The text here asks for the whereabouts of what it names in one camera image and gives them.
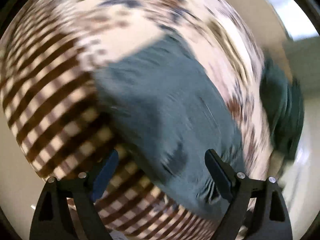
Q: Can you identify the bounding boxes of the blue denim jeans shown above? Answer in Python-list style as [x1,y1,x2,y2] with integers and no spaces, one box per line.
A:
[93,35,244,220]

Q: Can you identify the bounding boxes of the dark green plush blanket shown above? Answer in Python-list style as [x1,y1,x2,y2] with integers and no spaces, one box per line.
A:
[259,58,304,161]

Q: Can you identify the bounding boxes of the floral bed blanket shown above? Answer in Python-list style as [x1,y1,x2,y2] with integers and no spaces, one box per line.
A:
[1,0,272,239]

